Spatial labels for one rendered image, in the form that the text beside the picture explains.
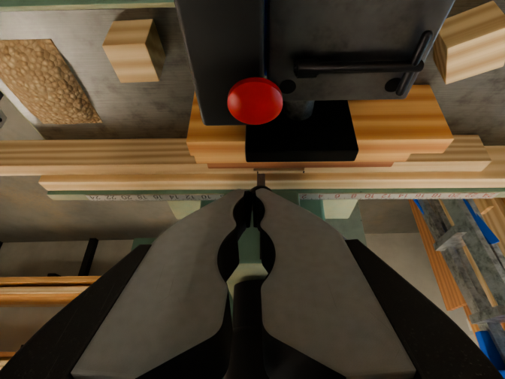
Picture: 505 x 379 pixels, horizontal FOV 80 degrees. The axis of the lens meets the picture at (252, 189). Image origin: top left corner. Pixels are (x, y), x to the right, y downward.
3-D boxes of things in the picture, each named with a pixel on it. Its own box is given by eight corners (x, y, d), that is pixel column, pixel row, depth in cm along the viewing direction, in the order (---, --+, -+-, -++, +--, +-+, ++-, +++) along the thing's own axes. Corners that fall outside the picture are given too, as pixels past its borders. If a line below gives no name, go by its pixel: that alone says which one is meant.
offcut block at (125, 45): (153, 18, 25) (144, 43, 23) (166, 56, 28) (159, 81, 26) (113, 20, 25) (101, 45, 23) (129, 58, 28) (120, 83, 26)
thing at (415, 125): (430, 83, 30) (455, 138, 26) (421, 100, 31) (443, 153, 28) (195, 88, 30) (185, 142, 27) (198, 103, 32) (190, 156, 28)
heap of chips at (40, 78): (51, 38, 26) (43, 52, 25) (102, 122, 35) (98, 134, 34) (-28, 40, 26) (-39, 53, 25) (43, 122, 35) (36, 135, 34)
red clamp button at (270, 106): (283, 72, 15) (285, 85, 15) (281, 116, 18) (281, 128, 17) (225, 73, 16) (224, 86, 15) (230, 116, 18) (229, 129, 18)
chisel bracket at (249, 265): (297, 175, 28) (306, 264, 24) (288, 236, 40) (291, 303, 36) (219, 176, 29) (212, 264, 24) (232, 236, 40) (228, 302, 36)
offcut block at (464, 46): (433, 59, 28) (445, 85, 26) (433, 22, 25) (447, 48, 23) (486, 40, 26) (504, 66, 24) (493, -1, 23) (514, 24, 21)
